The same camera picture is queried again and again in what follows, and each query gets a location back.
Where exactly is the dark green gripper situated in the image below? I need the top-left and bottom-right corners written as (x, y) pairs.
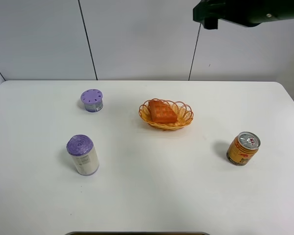
top-left (193, 0), bottom-right (294, 29)

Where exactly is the orange waffle bread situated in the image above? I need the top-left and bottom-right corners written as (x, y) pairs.
top-left (148, 100), bottom-right (177, 124)

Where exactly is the purple garbage bag roll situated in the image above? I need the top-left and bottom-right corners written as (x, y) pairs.
top-left (66, 135), bottom-right (99, 176)

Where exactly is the orange wicker basket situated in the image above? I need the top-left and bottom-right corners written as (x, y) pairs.
top-left (139, 98), bottom-right (194, 131)

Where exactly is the purple lid air freshener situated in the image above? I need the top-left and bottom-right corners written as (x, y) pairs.
top-left (80, 89), bottom-right (103, 113)

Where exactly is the gold energy drink can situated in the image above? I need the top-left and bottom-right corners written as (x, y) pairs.
top-left (226, 132), bottom-right (261, 166)

